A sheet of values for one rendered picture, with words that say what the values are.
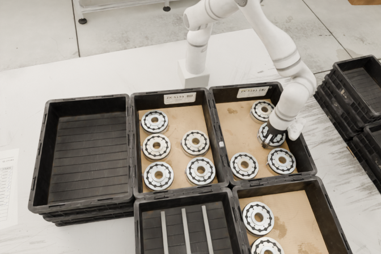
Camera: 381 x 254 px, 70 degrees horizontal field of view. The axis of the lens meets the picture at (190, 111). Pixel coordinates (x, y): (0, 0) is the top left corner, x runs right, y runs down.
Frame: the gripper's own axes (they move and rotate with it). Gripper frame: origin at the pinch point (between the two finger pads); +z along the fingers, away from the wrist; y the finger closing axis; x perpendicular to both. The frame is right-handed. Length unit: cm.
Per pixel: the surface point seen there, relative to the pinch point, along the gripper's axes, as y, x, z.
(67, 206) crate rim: 61, -36, -8
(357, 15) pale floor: -253, 5, 85
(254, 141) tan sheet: 2.3, -4.1, 2.3
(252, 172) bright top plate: 15.1, 1.6, -0.5
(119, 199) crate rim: 51, -26, -8
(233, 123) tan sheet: 0.3, -14.7, 2.3
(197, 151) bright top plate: 20.5, -18.4, -0.5
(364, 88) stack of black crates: -94, 31, 36
